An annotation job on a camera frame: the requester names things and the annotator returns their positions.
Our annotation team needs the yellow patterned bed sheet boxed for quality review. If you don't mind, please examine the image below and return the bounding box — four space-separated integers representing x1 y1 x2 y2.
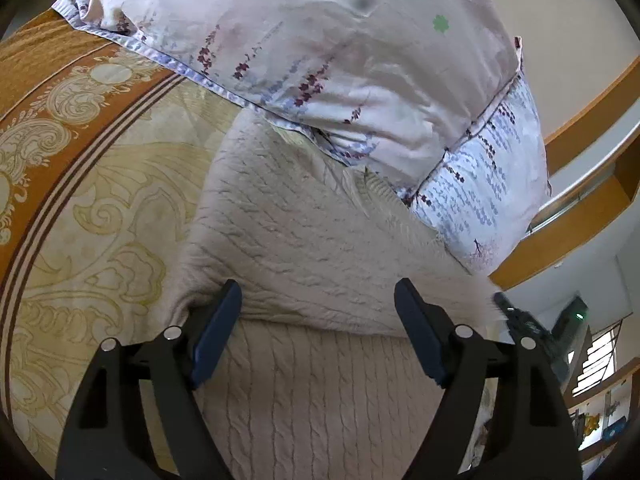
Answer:
0 9 246 480

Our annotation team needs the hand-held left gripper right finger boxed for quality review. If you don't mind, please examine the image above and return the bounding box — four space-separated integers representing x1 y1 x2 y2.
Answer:
394 277 584 480

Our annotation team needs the wooden shelf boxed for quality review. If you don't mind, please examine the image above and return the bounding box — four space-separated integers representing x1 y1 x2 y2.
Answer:
564 360 640 466

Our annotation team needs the pink floral pillow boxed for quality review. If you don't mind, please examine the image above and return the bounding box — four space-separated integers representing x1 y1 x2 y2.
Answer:
51 0 523 196

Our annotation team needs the pale blue floral pillow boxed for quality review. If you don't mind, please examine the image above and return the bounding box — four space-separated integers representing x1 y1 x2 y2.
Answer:
397 72 552 277

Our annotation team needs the wooden headboard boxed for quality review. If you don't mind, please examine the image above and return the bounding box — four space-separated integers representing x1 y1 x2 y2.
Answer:
487 55 640 292

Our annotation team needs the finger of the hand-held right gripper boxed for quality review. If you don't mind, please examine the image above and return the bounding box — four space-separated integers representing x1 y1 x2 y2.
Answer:
493 292 527 335

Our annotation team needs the window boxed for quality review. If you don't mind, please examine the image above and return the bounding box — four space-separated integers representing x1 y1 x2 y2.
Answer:
570 320 627 397

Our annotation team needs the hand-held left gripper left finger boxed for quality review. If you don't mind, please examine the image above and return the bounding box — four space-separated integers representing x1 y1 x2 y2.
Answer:
55 279 244 480

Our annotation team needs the beige cable knit sweater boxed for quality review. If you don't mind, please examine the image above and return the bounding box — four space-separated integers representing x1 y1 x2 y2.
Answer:
161 110 501 480

